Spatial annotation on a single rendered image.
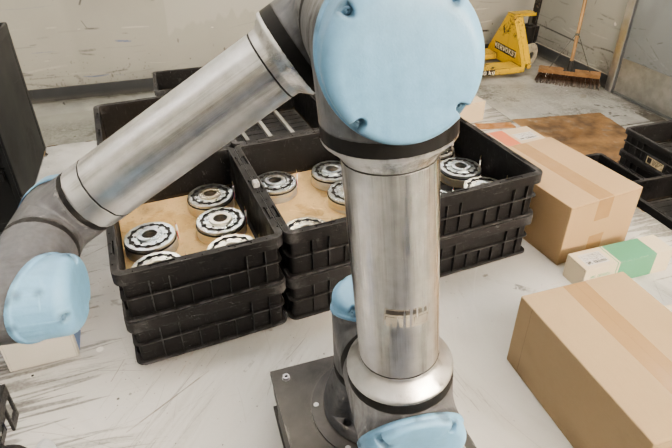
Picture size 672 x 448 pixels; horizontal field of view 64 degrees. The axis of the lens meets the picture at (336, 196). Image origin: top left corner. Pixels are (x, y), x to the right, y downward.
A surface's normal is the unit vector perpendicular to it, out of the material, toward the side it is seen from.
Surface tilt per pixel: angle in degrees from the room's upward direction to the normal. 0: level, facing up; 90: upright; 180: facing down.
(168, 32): 90
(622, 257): 0
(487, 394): 0
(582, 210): 90
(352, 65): 81
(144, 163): 84
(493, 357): 0
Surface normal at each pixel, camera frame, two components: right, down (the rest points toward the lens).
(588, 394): -0.95, 0.16
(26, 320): 0.21, 0.38
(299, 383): -0.03, -0.87
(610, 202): 0.42, 0.48
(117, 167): -0.07, 0.16
